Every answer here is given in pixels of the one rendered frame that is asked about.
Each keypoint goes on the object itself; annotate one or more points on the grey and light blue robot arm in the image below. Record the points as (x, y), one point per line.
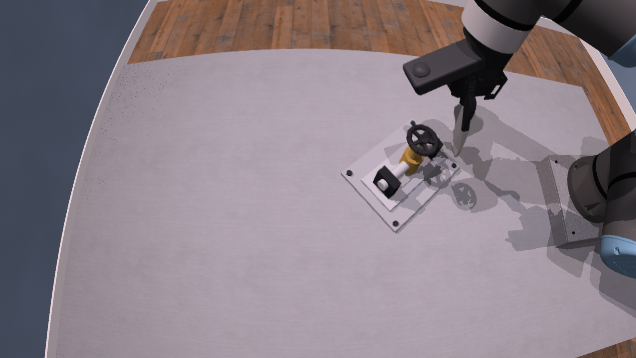
(604, 184)

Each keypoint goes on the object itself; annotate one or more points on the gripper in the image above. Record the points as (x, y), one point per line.
(487, 78)

